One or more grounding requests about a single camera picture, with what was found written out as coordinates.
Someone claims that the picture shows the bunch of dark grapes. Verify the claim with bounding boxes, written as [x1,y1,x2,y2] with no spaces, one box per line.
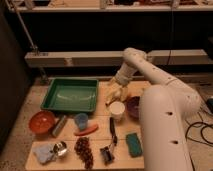
[74,137,94,170]

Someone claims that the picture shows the green plastic tray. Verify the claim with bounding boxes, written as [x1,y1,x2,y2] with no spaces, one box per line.
[41,78,99,113]

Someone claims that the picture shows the black handled spatula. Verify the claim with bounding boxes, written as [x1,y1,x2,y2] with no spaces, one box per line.
[100,117,118,165]

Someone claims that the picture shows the orange bowl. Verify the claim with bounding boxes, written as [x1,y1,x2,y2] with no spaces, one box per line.
[28,111,55,134]

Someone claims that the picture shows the black floor cables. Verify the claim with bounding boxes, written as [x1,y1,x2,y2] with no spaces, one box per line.
[184,96,213,171]

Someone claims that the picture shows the metal shelf rail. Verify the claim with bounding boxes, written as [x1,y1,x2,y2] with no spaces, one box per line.
[25,49,213,68]

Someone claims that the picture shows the yellow banana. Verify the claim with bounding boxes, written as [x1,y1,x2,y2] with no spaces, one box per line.
[105,95,118,106]

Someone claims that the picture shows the orange carrot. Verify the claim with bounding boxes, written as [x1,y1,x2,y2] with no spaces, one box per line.
[74,124,98,136]

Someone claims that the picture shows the orange round fruit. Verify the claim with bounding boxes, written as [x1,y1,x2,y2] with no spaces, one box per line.
[123,93,130,101]

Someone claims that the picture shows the light blue cloth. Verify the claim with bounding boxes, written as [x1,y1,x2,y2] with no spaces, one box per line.
[33,144,55,165]

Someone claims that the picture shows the white paper cup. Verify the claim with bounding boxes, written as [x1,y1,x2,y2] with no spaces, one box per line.
[109,101,125,121]

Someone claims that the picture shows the small metal cup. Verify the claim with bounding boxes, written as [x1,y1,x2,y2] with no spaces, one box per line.
[53,141,68,157]

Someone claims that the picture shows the blue plastic cup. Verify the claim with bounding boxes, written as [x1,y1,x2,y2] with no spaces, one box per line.
[74,113,88,130]

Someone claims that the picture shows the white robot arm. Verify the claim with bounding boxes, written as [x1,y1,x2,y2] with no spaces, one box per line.
[112,48,201,171]

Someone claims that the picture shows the purple bowl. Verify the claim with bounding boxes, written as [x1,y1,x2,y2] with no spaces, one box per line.
[126,96,140,119]

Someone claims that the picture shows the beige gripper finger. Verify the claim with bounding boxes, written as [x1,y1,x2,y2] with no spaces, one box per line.
[106,86,116,98]
[118,89,128,102]

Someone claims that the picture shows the green sponge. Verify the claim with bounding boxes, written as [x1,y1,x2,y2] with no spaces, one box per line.
[126,133,142,157]

